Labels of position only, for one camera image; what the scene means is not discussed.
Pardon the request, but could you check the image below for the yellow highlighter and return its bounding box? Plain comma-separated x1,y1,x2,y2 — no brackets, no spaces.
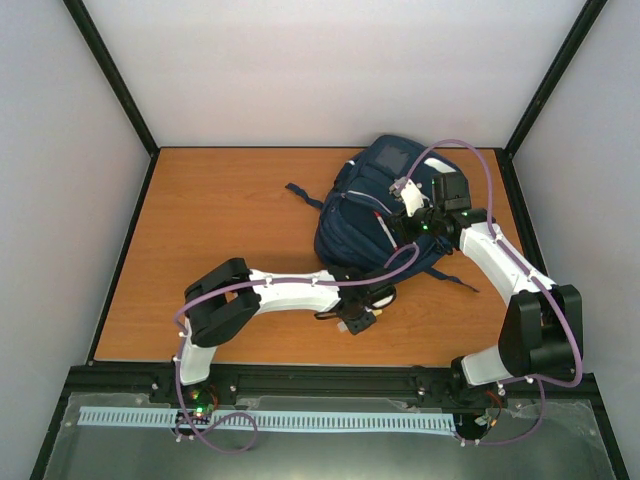
338,310,382,335

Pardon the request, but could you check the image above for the navy blue backpack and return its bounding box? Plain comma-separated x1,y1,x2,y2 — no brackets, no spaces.
286,134,460,273

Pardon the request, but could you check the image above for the red cap marker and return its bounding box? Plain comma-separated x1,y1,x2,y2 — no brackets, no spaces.
374,211,398,251

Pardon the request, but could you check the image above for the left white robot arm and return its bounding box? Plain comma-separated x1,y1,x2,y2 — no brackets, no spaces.
172,258,396,403

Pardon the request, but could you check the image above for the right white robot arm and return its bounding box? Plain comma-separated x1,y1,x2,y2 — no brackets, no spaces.
389,172,583,388

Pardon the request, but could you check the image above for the small circuit board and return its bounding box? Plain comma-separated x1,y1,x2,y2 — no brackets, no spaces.
189,389,219,419

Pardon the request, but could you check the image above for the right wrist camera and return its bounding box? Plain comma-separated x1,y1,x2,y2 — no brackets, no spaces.
389,176,431,218

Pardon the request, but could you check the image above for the right black frame post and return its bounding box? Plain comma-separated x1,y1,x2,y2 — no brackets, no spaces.
503,0,609,156

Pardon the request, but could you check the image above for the black frame post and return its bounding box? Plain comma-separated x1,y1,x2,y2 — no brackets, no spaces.
503,0,609,156
62,0,160,157

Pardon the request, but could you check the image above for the light blue cable duct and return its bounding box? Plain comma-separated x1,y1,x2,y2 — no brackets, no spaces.
77,406,456,435

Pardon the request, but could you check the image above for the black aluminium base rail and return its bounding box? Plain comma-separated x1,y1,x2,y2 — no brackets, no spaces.
64,362,599,416

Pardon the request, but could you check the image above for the left black frame post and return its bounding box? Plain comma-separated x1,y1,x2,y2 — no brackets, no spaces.
62,0,160,157

